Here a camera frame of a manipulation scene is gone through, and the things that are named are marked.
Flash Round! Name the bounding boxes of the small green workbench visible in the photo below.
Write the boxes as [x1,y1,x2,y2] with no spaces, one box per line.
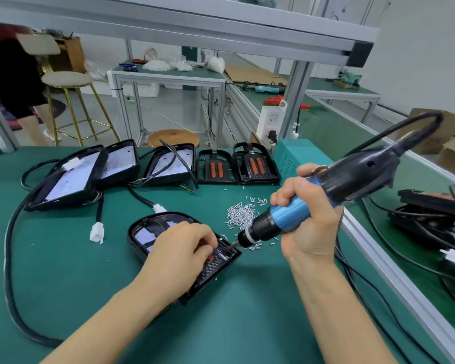
[108,64,227,145]

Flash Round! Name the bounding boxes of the teal power supply box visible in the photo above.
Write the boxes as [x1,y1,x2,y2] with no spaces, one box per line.
[273,138,335,183]

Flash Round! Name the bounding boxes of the black cover orange strips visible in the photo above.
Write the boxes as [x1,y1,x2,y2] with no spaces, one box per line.
[196,149,238,185]
[197,246,236,289]
[234,142,282,185]

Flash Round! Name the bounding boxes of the round brown wooden stool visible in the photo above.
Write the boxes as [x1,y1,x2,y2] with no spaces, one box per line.
[149,129,201,149]

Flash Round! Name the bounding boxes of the person's left hand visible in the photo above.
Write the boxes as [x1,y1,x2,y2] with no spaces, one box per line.
[136,221,218,300]

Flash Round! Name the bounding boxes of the white power strip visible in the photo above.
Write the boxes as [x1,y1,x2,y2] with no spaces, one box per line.
[256,101,287,149]

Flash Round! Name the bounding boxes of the person's right hand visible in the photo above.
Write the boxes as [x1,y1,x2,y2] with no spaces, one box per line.
[270,164,345,262]

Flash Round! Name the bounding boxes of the round beige stool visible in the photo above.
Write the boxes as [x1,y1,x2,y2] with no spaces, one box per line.
[41,71,121,146]

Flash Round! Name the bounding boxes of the person's right forearm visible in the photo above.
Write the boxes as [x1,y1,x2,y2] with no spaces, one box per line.
[288,250,399,364]

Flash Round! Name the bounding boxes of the stack of unassembled lamp housings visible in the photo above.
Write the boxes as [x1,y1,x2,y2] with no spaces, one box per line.
[19,139,200,243]

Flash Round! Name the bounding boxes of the red tool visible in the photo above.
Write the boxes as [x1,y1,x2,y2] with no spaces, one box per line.
[263,95,312,111]

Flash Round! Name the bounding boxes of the person's left forearm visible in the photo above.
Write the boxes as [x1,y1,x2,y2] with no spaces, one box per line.
[41,280,171,364]

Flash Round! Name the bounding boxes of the aluminium shelf frame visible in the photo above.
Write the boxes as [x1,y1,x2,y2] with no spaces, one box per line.
[0,0,374,141]

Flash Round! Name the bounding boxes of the green workbench white legs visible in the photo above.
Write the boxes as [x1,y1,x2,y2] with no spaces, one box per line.
[307,78,382,122]

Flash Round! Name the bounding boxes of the brown wooden cabinet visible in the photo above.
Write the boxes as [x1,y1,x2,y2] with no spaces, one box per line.
[57,37,86,73]

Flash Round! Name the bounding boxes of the heap of small silver screws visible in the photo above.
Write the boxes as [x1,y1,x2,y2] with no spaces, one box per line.
[226,197,268,234]

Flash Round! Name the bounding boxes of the blue black electric screwdriver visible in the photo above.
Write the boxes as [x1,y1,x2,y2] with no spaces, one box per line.
[235,128,444,249]

